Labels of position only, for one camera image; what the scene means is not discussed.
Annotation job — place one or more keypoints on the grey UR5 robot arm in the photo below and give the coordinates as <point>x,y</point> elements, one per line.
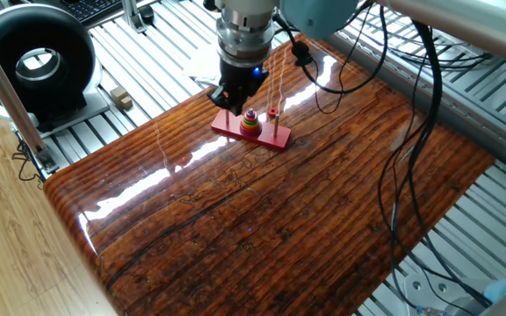
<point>319,17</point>

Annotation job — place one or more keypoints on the glossy wood-grain board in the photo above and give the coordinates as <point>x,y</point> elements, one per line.
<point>279,219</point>

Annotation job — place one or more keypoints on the red Hanoi base with pegs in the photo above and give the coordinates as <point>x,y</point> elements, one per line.
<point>275,140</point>

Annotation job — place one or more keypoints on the small red Hanoi block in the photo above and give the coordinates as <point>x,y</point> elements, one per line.
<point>272,112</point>

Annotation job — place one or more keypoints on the black computer mouse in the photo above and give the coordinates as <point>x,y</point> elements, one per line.
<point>146,14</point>

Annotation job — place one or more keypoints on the black keyboard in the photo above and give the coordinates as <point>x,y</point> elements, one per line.
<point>95,8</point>

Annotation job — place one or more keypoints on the silver robot mounting plate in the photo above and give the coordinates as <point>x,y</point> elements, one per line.
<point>428,294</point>

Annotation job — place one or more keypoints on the grey table edge beam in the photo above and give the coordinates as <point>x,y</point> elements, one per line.
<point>455,114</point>

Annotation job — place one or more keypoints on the small wooden block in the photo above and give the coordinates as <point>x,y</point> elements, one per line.
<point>119,93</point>
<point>126,103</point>

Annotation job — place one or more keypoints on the white crumpled paper sheet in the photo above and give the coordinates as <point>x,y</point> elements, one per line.
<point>204,66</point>

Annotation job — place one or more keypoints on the silver gripper coupling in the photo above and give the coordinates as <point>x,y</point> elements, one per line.
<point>244,39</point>

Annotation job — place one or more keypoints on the short aluminium upright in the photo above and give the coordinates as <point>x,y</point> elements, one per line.
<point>131,15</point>

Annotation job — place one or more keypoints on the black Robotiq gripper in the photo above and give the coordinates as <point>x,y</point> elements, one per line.
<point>240,81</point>

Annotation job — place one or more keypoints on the slanted aluminium frame post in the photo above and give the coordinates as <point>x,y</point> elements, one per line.
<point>7,96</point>

